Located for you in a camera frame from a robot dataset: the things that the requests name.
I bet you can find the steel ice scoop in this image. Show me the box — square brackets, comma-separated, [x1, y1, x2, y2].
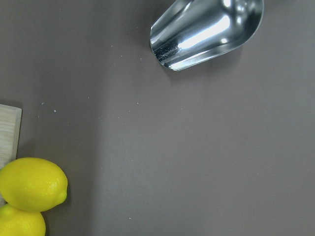
[150, 0, 264, 71]

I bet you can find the yellow lemon near board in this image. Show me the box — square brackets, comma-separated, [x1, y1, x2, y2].
[0, 157, 68, 212]

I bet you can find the bamboo cutting board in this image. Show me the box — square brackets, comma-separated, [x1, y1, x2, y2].
[0, 104, 23, 205]

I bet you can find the yellow lemon outer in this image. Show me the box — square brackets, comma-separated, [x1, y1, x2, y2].
[0, 204, 46, 236]

